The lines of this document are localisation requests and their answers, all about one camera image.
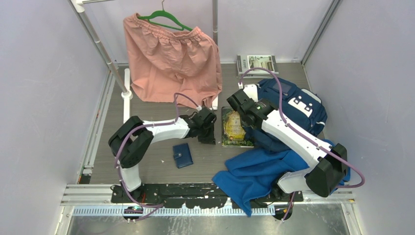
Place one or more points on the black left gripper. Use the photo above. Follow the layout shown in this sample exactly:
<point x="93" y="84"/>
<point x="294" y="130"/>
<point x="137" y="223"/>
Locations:
<point x="210" y="139"/>

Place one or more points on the green fantasy book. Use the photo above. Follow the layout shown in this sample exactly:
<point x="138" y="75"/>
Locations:
<point x="233" y="135"/>

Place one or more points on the navy blue backpack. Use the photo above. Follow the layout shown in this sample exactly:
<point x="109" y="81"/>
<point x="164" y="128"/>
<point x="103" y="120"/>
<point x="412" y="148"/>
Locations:
<point x="301" y="106"/>

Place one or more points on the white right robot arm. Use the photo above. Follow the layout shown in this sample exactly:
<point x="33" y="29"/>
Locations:
<point x="326" y="163"/>

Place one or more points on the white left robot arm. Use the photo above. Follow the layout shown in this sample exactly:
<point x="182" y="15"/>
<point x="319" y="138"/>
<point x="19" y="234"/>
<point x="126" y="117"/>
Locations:
<point x="131" y="141"/>

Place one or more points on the small blue wallet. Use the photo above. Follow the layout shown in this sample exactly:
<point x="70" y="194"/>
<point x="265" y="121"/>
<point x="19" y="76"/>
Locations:
<point x="182" y="155"/>

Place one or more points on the grey magazine stack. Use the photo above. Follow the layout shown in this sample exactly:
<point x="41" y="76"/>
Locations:
<point x="253" y="63"/>

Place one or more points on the blue cloth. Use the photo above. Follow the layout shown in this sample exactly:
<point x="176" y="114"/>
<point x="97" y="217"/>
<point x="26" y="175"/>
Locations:
<point x="250" y="174"/>

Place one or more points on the pink shorts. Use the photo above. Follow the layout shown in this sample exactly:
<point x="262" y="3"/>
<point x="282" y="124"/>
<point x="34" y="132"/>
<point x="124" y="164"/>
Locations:
<point x="163" y="63"/>

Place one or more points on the green clothes hanger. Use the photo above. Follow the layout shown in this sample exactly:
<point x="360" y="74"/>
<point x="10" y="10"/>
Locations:
<point x="175" y="24"/>

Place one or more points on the metal clothes rack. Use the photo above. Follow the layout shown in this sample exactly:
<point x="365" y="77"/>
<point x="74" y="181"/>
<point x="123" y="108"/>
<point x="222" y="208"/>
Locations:
<point x="124" y="83"/>

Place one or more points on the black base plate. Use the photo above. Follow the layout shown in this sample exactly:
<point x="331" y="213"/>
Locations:
<point x="202" y="195"/>

